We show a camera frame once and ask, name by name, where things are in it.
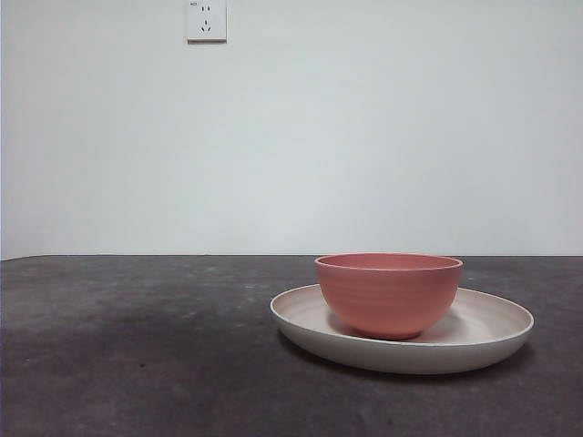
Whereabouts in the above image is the pink ribbed bowl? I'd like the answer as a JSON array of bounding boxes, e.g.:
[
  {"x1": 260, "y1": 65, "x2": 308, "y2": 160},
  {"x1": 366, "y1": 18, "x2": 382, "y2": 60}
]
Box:
[{"x1": 314, "y1": 253, "x2": 465, "y2": 341}]

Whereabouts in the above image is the white round plate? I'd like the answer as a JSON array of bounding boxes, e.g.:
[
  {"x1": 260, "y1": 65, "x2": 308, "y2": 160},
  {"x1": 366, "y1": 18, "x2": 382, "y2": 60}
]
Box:
[{"x1": 270, "y1": 282, "x2": 535, "y2": 376}]

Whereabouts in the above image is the white wall socket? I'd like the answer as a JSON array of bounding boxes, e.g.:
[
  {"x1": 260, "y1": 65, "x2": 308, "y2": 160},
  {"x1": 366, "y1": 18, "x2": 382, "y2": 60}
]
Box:
[{"x1": 185, "y1": 0, "x2": 228, "y2": 46}]

